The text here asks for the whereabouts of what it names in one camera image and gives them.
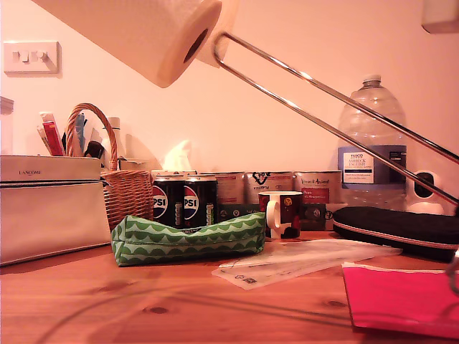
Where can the metallic paper towel stand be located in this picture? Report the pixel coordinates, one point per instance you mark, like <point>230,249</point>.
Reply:
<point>308,77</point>

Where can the white paper towel roll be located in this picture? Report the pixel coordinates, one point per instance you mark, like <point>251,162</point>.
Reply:
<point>125,32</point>

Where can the silver tin with black logo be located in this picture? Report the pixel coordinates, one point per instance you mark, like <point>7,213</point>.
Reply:
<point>269,186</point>

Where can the dark green cardboard tray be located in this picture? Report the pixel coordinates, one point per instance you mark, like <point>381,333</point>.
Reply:
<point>233,215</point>

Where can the white and dark red mug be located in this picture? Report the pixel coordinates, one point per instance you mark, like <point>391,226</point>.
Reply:
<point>287,215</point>

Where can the green patterned fabric pouch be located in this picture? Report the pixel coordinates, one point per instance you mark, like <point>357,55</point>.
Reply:
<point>186,243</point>

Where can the small white cardboard box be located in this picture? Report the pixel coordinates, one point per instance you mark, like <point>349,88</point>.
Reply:
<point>132,165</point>

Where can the clear plastic zip bag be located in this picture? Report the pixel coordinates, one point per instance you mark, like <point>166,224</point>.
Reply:
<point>305,261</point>

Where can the large clear water bottle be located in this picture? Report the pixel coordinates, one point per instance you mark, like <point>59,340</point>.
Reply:
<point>373,118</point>

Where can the blue packet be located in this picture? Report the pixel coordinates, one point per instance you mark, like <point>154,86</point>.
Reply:
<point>79,136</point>

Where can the black zip case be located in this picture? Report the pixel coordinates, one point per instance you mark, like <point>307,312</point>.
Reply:
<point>394,225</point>

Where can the red packet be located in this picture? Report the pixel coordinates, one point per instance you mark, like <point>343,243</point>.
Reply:
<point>54,139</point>

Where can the white Lancome bag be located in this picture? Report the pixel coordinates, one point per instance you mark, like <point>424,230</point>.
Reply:
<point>54,215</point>

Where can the small white round camera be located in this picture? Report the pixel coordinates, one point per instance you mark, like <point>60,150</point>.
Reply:
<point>426,208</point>

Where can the white wall light switch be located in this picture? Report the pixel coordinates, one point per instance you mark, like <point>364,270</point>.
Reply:
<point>30,57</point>

